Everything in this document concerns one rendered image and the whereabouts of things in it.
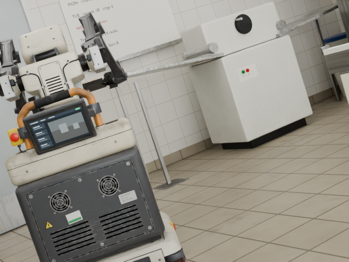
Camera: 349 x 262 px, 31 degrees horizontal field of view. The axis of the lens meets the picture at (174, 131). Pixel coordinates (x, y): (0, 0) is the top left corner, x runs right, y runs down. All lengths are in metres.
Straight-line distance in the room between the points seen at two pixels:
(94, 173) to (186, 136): 3.71
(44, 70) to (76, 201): 0.66
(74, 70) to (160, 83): 3.30
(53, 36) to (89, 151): 0.67
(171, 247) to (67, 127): 0.65
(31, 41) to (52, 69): 0.19
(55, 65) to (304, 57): 4.63
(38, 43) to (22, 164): 0.66
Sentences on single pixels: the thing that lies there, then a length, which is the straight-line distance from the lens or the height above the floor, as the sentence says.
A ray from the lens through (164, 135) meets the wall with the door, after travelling 6.14.
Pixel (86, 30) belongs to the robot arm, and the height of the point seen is 1.27.
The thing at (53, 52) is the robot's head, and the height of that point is 1.19.
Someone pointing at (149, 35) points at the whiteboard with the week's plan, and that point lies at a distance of 6.17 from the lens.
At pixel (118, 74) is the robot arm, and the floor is 1.00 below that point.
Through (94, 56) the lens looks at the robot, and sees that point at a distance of 2.98.
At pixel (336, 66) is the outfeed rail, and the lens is 1.52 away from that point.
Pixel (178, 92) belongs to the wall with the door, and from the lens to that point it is 6.24.
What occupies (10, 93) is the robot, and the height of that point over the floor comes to 1.07.
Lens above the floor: 1.00
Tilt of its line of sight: 7 degrees down
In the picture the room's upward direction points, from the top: 18 degrees counter-clockwise
